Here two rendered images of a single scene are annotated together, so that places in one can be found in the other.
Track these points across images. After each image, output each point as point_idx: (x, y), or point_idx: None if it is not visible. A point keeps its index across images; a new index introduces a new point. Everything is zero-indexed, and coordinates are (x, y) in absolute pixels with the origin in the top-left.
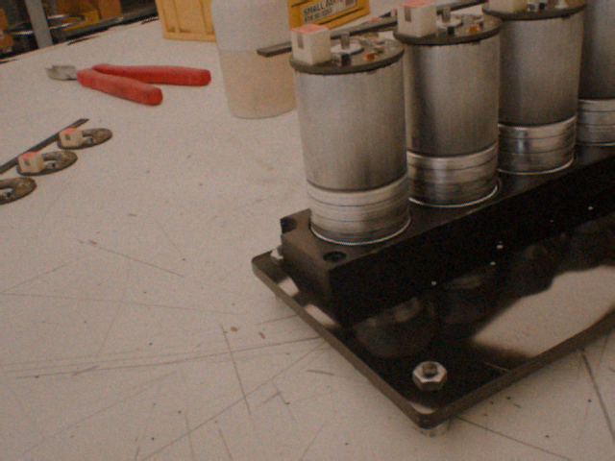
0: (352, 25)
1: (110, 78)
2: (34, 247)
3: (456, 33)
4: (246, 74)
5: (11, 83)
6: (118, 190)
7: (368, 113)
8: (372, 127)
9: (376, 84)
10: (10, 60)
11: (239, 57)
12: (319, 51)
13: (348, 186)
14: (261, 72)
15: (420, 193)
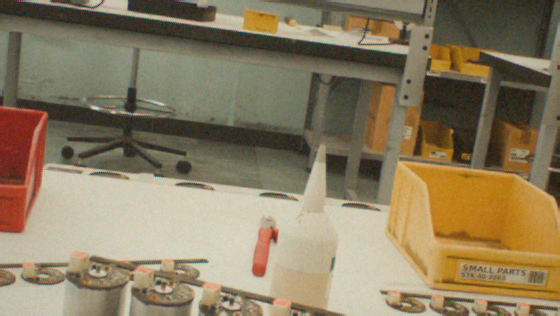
0: (521, 301)
1: (259, 242)
2: (43, 307)
3: (146, 294)
4: (276, 282)
5: (238, 213)
6: (125, 307)
7: (74, 307)
8: (74, 315)
9: (79, 295)
10: (290, 196)
11: (276, 268)
12: (73, 266)
13: None
14: (285, 287)
15: None
